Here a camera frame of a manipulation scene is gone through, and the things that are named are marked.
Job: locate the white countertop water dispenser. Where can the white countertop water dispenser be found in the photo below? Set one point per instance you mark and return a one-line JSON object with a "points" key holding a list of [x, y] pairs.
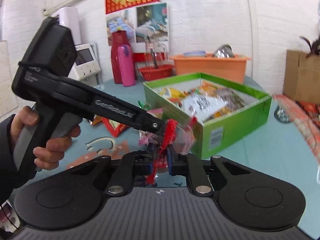
{"points": [[86, 67]]}

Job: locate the white blue snack bag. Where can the white blue snack bag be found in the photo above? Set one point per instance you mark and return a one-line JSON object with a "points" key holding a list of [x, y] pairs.
{"points": [[201, 107]]}

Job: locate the steel bowl in basin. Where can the steel bowl in basin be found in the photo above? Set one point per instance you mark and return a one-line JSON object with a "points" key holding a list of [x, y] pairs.
{"points": [[224, 51]]}

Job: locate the clear red-edged jujube bag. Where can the clear red-edged jujube bag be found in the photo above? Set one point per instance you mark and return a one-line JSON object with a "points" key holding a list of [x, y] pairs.
{"points": [[171, 140]]}

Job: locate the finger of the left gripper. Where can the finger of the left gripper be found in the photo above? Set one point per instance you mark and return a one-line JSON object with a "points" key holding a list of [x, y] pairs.
{"points": [[83, 101]]}

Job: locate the dark purple plant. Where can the dark purple plant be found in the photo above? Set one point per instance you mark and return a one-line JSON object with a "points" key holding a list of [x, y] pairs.
{"points": [[314, 46]]}

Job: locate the brown cardboard box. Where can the brown cardboard box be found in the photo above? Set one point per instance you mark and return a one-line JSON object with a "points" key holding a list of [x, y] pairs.
{"points": [[301, 81]]}

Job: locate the teal printed tablecloth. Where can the teal printed tablecloth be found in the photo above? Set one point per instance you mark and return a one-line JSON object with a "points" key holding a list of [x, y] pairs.
{"points": [[276, 149]]}

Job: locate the pink dried fruit snack bag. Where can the pink dried fruit snack bag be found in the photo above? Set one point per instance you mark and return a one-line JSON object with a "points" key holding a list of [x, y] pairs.
{"points": [[156, 113]]}

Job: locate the orange plastic basin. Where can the orange plastic basin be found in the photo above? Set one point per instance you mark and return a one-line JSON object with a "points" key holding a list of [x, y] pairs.
{"points": [[233, 68]]}

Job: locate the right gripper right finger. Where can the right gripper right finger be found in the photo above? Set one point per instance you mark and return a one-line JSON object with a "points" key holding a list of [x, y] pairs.
{"points": [[191, 168]]}

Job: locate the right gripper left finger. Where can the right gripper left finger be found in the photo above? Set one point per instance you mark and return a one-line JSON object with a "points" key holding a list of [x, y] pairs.
{"points": [[137, 163]]}

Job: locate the small green candy pack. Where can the small green candy pack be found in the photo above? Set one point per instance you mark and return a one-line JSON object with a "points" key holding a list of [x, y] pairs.
{"points": [[144, 106]]}

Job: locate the white wall water purifier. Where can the white wall water purifier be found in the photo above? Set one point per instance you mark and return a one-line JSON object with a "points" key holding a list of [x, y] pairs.
{"points": [[69, 17]]}

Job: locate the green cardboard box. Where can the green cardboard box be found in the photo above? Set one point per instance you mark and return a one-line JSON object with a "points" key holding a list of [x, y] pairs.
{"points": [[217, 134]]}

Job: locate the person's left hand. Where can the person's left hand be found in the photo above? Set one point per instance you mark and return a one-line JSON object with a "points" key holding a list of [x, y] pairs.
{"points": [[48, 157]]}

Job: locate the bedding poster on wall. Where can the bedding poster on wall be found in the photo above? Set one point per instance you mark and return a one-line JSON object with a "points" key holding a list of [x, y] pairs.
{"points": [[149, 22]]}

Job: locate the red potato chips bag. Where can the red potato chips bag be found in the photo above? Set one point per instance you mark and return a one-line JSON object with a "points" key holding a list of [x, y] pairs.
{"points": [[114, 128]]}

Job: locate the orange apple chips bag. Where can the orange apple chips bag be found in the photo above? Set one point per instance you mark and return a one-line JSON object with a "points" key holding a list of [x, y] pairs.
{"points": [[206, 89]]}

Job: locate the pink thermos bottle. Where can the pink thermos bottle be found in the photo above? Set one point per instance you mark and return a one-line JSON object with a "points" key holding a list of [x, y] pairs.
{"points": [[126, 66]]}

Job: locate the dark red thermos jug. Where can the dark red thermos jug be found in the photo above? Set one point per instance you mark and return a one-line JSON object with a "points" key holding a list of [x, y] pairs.
{"points": [[119, 38]]}

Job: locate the yellow corn snack pack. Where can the yellow corn snack pack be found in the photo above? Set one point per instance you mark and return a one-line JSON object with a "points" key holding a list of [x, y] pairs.
{"points": [[170, 93]]}

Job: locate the yellow biscuit snack bag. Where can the yellow biscuit snack bag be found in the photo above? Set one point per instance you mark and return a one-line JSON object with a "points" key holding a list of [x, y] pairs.
{"points": [[232, 100]]}

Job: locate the red plastic basket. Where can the red plastic basket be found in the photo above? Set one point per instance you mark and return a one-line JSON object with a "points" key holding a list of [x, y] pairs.
{"points": [[150, 73]]}

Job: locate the stacked bowls with blue lid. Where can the stacked bowls with blue lid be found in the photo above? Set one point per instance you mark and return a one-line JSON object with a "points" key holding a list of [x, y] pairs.
{"points": [[195, 53]]}

